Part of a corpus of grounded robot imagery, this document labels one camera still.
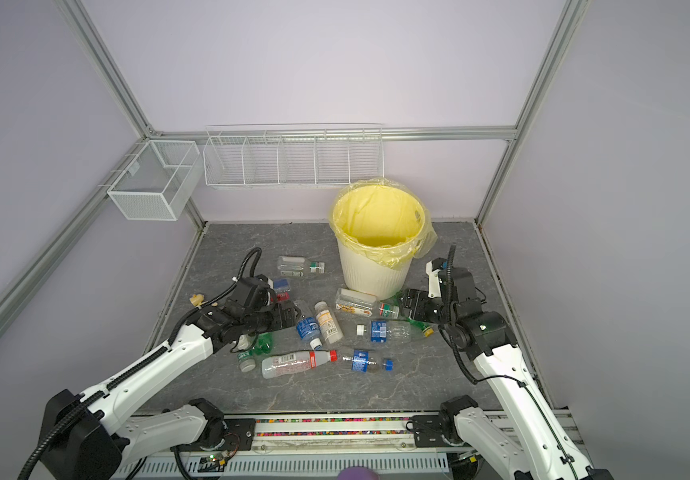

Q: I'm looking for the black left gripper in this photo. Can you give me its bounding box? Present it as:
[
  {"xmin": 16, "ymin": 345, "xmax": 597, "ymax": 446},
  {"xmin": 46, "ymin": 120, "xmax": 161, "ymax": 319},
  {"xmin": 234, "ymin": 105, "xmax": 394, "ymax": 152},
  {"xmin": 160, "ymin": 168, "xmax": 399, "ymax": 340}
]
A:
[{"xmin": 243, "ymin": 299, "xmax": 301, "ymax": 336}]

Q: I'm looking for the clear bottle blue label white cap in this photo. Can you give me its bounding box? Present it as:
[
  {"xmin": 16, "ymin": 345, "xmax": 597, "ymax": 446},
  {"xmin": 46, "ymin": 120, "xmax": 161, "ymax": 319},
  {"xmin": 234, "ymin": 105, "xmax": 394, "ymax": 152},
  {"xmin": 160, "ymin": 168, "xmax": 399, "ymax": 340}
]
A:
[{"xmin": 355, "ymin": 320, "xmax": 425, "ymax": 345}]

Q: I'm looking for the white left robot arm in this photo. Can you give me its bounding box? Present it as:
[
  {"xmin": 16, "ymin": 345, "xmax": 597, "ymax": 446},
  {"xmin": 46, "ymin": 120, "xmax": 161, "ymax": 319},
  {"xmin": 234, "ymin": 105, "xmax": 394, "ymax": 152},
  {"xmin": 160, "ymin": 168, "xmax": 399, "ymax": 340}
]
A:
[{"xmin": 18, "ymin": 247, "xmax": 300, "ymax": 479}]

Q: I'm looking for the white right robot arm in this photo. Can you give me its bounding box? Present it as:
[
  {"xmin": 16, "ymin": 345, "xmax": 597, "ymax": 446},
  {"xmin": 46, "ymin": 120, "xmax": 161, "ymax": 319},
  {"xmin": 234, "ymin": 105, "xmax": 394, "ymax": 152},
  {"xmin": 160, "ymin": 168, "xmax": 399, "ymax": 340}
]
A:
[{"xmin": 400, "ymin": 248, "xmax": 612, "ymax": 479}]

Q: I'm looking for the white ribbed trash bin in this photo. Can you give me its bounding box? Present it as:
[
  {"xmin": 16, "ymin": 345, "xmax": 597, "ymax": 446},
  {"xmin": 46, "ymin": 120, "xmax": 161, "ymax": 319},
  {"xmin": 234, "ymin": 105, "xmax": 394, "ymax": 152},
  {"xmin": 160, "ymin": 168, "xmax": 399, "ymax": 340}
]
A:
[{"xmin": 336, "ymin": 225, "xmax": 418, "ymax": 299}]

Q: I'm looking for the yellow bin liner bag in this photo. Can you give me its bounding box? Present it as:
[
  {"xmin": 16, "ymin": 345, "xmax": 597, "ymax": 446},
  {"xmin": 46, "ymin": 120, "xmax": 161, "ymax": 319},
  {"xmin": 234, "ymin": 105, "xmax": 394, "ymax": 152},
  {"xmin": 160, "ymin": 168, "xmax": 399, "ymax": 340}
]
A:
[{"xmin": 329, "ymin": 177, "xmax": 438, "ymax": 269}]

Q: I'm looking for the small bottle blue red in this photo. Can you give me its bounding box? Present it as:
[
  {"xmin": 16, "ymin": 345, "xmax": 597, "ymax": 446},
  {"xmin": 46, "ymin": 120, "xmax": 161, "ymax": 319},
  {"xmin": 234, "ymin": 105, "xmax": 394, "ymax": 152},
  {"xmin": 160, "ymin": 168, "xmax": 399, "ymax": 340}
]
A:
[{"xmin": 273, "ymin": 278, "xmax": 292, "ymax": 302}]

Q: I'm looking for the clear bottle white green cap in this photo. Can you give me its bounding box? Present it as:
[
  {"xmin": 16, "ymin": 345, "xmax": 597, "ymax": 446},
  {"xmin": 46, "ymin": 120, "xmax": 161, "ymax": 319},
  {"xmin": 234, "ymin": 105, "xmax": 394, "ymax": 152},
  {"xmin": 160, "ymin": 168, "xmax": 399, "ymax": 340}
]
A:
[{"xmin": 237, "ymin": 335, "xmax": 257, "ymax": 373}]

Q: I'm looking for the clear bottle far green cap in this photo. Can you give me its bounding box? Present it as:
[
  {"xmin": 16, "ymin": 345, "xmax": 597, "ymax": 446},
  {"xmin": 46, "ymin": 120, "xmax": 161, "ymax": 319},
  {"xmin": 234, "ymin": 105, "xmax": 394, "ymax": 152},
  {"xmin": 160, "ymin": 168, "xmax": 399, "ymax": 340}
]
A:
[{"xmin": 277, "ymin": 256, "xmax": 326, "ymax": 278}]

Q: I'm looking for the small beige object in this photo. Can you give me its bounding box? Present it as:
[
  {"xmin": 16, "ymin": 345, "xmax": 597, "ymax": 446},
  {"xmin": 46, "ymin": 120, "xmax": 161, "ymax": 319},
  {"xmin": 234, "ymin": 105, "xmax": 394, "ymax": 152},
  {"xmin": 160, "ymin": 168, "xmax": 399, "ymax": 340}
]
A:
[{"xmin": 190, "ymin": 294, "xmax": 205, "ymax": 307}]

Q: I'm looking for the clear bottle red cap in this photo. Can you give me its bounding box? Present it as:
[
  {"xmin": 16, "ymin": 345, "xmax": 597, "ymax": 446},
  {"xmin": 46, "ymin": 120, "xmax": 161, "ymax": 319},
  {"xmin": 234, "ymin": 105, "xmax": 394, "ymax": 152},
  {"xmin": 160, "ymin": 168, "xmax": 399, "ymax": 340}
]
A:
[{"xmin": 261, "ymin": 350, "xmax": 338, "ymax": 379}]

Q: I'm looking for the white bottle orange label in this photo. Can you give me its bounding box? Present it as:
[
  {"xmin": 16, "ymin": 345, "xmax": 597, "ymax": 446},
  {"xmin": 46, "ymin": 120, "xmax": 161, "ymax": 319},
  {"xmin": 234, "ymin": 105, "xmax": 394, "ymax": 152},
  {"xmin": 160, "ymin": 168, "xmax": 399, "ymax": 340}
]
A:
[{"xmin": 314, "ymin": 301, "xmax": 344, "ymax": 345}]

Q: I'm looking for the clear square bottle green cap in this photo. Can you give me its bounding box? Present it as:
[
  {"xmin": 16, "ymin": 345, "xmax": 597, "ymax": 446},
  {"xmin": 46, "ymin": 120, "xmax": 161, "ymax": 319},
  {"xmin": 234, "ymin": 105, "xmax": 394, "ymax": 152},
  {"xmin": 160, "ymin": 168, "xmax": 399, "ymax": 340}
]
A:
[{"xmin": 335, "ymin": 288, "xmax": 400, "ymax": 320}]

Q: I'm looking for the white mesh box basket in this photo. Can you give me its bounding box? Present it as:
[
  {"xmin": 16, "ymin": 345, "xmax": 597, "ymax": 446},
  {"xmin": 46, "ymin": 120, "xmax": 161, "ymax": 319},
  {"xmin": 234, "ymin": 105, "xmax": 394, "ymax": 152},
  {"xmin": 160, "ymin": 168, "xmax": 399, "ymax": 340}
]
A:
[{"xmin": 109, "ymin": 140, "xmax": 204, "ymax": 221}]

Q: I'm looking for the purple object bottom edge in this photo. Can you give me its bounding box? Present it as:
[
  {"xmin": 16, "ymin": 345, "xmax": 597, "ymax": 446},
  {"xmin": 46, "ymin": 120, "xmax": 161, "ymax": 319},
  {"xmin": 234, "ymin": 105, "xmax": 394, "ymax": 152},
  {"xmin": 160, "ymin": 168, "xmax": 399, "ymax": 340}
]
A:
[{"xmin": 337, "ymin": 466, "xmax": 380, "ymax": 480}]

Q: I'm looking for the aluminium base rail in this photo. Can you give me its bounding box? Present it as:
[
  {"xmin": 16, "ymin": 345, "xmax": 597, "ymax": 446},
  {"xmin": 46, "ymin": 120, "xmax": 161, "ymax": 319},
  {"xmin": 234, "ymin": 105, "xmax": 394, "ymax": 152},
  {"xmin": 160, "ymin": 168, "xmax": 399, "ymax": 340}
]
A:
[{"xmin": 110, "ymin": 409, "xmax": 586, "ymax": 480}]

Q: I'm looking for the white wire shelf basket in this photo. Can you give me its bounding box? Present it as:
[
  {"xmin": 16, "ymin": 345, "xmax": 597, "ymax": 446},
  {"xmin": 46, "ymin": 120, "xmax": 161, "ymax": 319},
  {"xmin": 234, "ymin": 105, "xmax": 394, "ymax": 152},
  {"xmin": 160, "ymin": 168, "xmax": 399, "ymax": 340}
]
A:
[{"xmin": 203, "ymin": 124, "xmax": 384, "ymax": 188}]

